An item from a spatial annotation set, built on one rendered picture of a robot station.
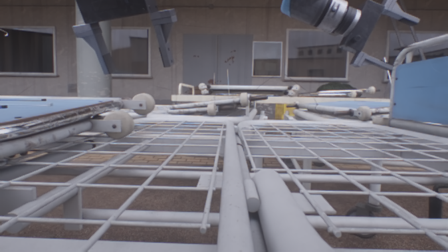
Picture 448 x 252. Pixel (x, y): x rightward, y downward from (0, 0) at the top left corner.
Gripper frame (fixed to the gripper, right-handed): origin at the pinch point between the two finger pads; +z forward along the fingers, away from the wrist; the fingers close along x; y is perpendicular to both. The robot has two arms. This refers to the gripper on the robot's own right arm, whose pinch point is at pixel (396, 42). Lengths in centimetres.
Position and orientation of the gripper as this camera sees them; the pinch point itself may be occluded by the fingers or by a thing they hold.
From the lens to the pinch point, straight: 81.8
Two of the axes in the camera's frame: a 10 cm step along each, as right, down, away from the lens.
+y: -1.3, 1.4, -9.8
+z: 9.1, 4.2, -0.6
